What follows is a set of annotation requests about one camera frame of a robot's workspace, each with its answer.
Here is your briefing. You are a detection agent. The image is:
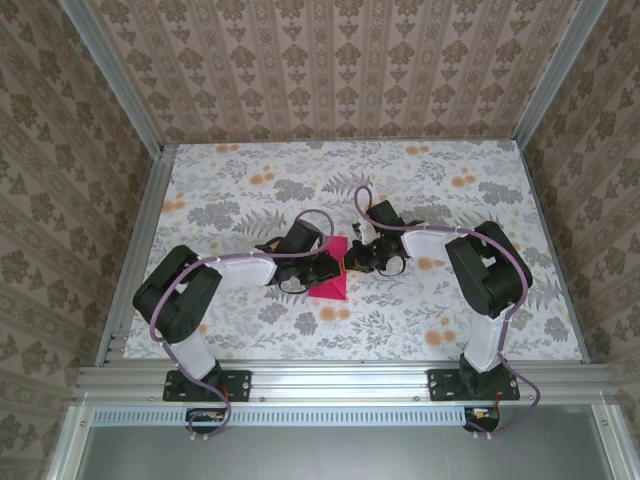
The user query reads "pink square paper sheet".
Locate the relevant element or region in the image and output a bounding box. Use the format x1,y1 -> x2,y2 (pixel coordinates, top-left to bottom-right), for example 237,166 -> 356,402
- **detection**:
307,236 -> 350,300

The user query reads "grey metal panel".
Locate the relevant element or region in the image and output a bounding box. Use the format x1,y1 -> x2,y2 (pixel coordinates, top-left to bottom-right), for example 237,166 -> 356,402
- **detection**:
47,403 -> 640,480

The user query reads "black connector board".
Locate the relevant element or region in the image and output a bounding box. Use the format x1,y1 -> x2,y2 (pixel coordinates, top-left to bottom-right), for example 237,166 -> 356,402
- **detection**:
463,407 -> 501,432
185,407 -> 234,434

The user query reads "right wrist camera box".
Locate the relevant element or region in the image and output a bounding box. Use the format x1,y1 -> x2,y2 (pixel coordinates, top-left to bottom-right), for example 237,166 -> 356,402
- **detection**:
352,222 -> 382,247

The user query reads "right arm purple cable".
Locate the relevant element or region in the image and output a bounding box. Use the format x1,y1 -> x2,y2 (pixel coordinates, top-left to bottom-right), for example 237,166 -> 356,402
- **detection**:
353,186 -> 544,441

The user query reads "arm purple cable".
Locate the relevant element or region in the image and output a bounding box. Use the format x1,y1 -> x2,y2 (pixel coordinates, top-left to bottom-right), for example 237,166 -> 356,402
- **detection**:
149,208 -> 335,441
353,186 -> 544,441

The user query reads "aluminium mounting rail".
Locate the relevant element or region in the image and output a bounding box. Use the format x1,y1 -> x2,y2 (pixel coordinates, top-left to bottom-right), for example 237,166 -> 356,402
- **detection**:
74,363 -> 616,404

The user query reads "grey slotted cable duct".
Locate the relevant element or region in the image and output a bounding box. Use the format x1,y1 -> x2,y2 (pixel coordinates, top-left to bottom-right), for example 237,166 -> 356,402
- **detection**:
92,405 -> 501,427

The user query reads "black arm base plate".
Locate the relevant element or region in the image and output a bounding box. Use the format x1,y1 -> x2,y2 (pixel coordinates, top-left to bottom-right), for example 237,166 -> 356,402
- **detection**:
163,368 -> 252,403
428,368 -> 521,403

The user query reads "aluminium side rail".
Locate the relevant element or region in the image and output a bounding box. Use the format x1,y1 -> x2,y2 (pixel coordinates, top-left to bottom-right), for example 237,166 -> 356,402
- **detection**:
94,144 -> 176,366

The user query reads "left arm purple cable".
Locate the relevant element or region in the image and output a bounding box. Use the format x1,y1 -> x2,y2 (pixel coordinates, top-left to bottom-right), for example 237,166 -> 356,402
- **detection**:
149,208 -> 335,441

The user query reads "aluminium frame post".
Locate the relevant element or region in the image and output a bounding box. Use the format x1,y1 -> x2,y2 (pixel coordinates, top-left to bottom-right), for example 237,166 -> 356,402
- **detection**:
62,0 -> 166,154
512,0 -> 609,146

